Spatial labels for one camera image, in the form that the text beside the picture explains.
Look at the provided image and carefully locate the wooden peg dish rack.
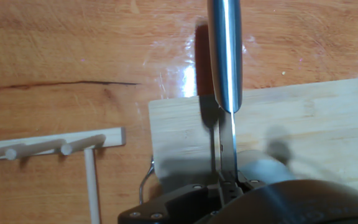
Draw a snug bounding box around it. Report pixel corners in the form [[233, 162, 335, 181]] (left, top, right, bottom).
[[0, 126, 127, 224]]

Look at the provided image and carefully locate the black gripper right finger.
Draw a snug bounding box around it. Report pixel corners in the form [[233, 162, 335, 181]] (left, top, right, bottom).
[[197, 170, 358, 224]]

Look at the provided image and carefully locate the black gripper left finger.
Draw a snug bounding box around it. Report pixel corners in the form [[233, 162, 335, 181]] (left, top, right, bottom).
[[118, 182, 224, 224]]

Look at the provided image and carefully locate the glossy brown wooden board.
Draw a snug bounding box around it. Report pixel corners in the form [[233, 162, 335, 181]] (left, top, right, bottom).
[[0, 0, 358, 224]]

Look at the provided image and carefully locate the light wooden cutting board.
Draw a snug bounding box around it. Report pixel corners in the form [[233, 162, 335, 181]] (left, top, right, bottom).
[[139, 76, 358, 205]]

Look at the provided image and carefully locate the steel cleaver knife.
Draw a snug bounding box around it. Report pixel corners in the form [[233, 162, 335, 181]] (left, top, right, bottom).
[[206, 0, 244, 187]]

